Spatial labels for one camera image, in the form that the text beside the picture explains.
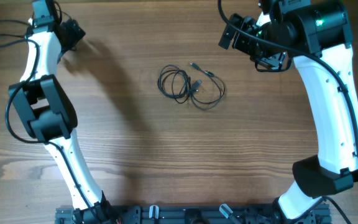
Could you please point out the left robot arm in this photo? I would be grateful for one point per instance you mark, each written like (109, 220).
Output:
(48, 115)

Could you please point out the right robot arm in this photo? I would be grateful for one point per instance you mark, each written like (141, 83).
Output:
(317, 40)

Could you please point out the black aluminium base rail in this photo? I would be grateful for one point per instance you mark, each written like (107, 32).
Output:
(256, 213)

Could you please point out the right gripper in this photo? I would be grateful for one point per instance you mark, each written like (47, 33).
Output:
(273, 62)

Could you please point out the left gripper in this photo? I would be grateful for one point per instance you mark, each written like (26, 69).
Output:
(76, 32)

